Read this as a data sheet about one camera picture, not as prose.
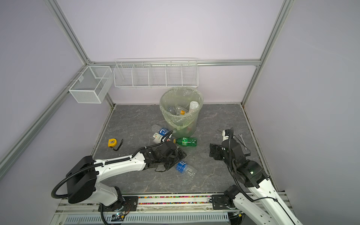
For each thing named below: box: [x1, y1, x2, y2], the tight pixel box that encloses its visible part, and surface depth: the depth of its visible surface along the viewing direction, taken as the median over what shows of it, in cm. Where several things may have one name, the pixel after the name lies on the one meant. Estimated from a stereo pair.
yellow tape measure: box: [107, 138, 118, 148], surface depth 98 cm
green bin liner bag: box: [159, 87, 204, 132], surface depth 91 cm
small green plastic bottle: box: [172, 136, 198, 147], surface depth 95 cm
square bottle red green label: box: [152, 132, 164, 143], surface depth 95 cm
